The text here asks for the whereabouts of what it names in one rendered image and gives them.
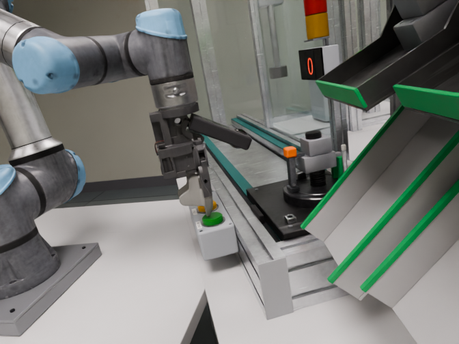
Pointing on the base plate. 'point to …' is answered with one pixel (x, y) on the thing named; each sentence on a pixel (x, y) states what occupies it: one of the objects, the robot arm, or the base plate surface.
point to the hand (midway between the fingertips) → (210, 208)
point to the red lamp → (315, 7)
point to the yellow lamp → (317, 26)
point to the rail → (255, 248)
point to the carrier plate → (278, 209)
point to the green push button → (212, 218)
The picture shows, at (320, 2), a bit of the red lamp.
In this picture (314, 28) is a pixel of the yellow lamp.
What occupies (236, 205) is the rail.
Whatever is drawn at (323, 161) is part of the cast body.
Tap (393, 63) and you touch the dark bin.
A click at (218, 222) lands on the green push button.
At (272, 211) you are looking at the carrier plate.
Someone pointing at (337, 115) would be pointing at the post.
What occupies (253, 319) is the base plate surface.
